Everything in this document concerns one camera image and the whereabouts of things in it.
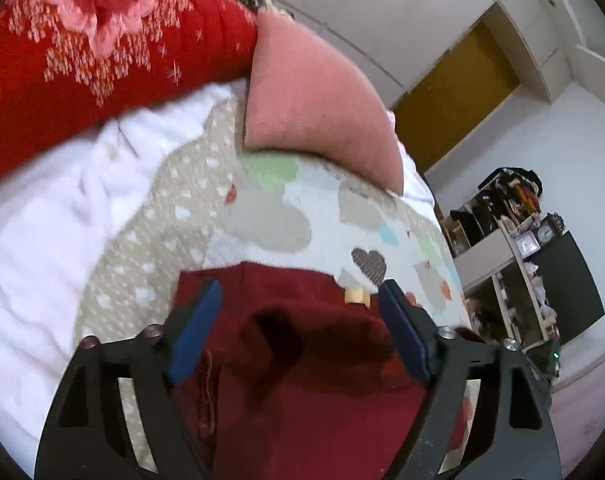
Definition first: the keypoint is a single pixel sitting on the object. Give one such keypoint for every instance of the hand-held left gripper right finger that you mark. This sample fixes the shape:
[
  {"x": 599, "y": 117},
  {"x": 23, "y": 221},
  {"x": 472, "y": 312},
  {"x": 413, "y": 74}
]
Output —
[{"x": 402, "y": 330}]

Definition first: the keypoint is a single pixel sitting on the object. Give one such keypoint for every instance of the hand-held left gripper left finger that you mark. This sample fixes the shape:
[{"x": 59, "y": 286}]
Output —
[{"x": 197, "y": 330}]

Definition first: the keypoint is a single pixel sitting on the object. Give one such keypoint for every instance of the dark red sweater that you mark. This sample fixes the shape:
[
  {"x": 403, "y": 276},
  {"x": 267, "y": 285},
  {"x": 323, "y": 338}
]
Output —
[{"x": 292, "y": 410}]

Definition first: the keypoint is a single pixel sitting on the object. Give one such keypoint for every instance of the white open shelf unit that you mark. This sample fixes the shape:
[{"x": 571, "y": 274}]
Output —
[{"x": 482, "y": 265}]

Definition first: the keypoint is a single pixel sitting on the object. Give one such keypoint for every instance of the patchwork heart quilt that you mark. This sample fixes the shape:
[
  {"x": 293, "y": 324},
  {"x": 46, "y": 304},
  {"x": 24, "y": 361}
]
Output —
[{"x": 282, "y": 220}]

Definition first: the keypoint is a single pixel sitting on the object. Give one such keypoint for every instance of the dark mantel clock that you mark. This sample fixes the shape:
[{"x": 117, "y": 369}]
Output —
[{"x": 546, "y": 232}]

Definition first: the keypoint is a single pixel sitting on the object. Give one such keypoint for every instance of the dark television screen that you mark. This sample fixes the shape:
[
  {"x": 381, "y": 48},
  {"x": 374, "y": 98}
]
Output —
[{"x": 572, "y": 285}]

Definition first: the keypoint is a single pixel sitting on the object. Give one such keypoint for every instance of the wooden door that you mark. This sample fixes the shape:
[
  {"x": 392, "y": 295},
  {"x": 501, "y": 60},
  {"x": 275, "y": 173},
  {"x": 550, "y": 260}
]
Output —
[{"x": 457, "y": 95}]

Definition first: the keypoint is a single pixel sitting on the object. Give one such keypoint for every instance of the pink ribbed pillow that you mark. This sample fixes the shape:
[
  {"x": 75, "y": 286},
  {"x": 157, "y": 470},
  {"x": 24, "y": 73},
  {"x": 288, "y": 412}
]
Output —
[{"x": 312, "y": 95}]

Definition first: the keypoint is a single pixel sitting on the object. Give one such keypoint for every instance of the red embroidered blanket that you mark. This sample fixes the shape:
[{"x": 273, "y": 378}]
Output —
[{"x": 82, "y": 60}]

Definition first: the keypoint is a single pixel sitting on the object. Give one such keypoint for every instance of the beige wardrobe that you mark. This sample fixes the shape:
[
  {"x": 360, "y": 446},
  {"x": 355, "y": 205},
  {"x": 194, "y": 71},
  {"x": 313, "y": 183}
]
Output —
[{"x": 382, "y": 10}]

